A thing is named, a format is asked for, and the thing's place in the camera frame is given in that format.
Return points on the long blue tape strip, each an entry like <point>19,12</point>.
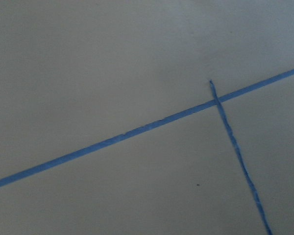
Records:
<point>137,131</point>

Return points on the thin blue tape strip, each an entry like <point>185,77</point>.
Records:
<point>238,152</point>

